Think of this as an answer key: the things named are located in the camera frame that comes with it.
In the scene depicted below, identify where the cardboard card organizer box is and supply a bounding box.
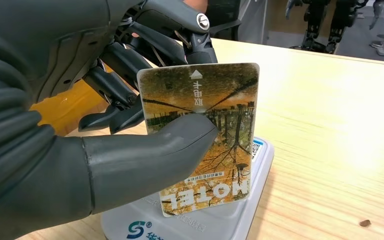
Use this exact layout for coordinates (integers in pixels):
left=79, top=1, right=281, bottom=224
left=29, top=64, right=113, bottom=137

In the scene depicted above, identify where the grey white card reader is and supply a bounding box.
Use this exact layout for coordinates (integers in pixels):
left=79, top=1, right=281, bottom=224
left=100, top=137, right=275, bottom=240

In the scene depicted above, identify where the person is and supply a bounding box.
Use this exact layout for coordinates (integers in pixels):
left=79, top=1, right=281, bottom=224
left=183, top=0, right=209, bottom=12

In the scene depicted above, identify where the black office chair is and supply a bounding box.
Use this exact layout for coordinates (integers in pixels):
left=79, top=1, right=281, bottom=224
left=205, top=0, right=243, bottom=41

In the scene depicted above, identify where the black humanoid robot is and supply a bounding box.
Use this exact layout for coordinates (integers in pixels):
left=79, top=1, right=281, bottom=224
left=284, top=0, right=384, bottom=55

